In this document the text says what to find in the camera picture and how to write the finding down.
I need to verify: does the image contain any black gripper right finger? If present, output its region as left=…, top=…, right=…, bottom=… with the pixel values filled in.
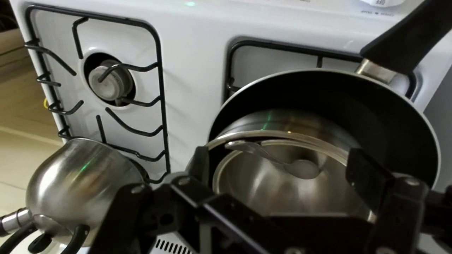
left=345, top=146, right=430, bottom=254

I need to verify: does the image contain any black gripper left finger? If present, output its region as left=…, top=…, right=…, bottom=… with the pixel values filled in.
left=90, top=145, right=224, bottom=254

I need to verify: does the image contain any black stove burner grate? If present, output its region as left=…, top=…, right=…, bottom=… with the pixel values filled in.
left=26, top=4, right=172, bottom=184
left=225, top=36, right=422, bottom=100

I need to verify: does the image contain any white gas stove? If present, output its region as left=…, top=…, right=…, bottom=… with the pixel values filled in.
left=9, top=0, right=452, bottom=254

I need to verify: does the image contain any black frying pan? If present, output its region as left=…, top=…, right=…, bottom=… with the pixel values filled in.
left=207, top=0, right=452, bottom=188

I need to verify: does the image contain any stainless steel pot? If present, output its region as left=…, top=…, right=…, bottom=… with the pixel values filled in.
left=207, top=108, right=379, bottom=222

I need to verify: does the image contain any silver gas burner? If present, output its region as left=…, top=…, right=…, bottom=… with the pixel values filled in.
left=88, top=57, right=139, bottom=105

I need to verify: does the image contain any stainless steel kettle black handle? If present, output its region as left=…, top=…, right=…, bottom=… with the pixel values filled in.
left=0, top=136, right=147, bottom=254

